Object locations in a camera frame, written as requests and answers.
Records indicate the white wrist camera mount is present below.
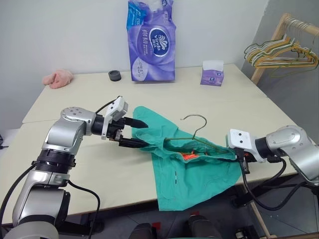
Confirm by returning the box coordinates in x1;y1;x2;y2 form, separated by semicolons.
100;96;130;140
226;128;266;164

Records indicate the light wooden clothes rack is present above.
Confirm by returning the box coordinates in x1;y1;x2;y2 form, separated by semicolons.
250;13;319;84

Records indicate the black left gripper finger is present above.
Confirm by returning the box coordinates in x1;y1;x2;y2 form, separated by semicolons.
119;137;151;149
123;116;150;129

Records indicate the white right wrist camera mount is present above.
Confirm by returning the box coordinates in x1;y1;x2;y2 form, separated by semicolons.
226;128;266;164

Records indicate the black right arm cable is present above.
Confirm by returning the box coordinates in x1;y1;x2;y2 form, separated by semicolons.
235;148;319;212

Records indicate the bunch of wire hangers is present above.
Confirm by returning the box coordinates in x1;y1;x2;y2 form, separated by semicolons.
243;38;319;78

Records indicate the black table frame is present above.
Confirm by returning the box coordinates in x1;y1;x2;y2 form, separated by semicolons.
57;184;250;233

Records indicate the green garment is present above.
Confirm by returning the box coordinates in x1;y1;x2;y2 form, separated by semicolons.
132;105;242;212

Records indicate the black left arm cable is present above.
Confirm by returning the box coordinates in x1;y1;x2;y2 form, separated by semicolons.
0;95;123;226

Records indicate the black tape roll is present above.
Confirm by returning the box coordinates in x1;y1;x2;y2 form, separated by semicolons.
108;70;121;82

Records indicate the olive wire hanger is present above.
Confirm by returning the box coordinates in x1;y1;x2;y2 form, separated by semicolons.
163;114;235;154

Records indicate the dark rounded shape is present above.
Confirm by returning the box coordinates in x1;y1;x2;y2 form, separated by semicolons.
134;222;163;239
186;215;220;239

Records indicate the small purple tissue pack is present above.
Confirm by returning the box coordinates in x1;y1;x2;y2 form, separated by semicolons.
199;59;224;87

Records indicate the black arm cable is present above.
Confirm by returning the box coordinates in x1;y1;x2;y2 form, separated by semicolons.
235;148;319;212
0;95;123;226

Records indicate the large purple tissue pack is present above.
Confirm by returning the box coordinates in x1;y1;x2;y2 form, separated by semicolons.
126;0;177;83

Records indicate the pink cloth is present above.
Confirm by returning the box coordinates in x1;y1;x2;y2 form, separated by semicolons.
42;69;74;90

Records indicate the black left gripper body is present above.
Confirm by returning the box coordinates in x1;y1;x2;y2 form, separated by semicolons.
107;117;127;143

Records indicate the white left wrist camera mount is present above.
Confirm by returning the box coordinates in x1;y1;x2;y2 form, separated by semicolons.
100;96;130;140

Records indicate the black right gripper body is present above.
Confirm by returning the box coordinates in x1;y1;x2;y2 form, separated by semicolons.
233;148;252;175

